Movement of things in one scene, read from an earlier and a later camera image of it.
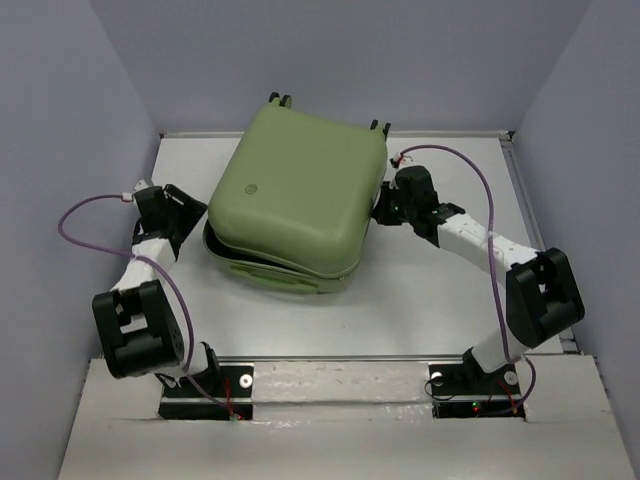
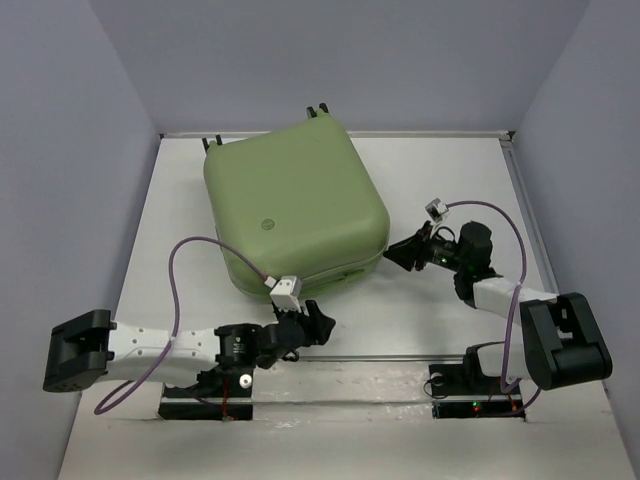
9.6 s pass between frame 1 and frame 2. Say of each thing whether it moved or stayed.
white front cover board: stayed
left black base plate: stayed
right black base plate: stayed
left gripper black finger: moved
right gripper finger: moved
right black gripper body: moved
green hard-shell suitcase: moved
